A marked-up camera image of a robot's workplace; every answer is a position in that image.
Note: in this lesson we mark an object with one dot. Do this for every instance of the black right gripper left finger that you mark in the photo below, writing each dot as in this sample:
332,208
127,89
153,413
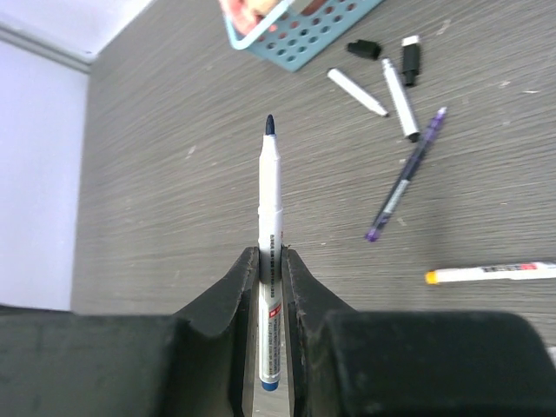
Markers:
198,361

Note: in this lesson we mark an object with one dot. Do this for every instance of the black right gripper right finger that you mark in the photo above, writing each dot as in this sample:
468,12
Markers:
345,362

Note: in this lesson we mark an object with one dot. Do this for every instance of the white marker with blue end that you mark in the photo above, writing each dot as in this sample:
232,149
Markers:
270,246

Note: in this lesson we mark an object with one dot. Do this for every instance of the purple pen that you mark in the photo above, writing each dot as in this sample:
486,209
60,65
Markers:
406,175

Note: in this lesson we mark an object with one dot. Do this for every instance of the white pen with black end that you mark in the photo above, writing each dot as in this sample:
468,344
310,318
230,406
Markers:
400,100

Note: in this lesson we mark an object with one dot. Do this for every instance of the short white pen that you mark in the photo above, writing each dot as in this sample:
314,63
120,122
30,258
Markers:
357,92

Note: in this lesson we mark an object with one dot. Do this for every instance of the small black pen cap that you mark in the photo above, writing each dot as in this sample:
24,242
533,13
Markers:
365,49

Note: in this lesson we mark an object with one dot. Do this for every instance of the white marker with yellow end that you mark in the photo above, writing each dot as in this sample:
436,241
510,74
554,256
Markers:
521,271

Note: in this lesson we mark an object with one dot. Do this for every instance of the black cap with white tip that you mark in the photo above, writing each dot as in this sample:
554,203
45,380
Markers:
411,55

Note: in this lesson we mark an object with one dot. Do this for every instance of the light blue perforated basket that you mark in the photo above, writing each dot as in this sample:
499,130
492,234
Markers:
290,39

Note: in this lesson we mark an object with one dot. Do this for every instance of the peach folded towel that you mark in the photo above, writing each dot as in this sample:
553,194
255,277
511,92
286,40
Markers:
245,15

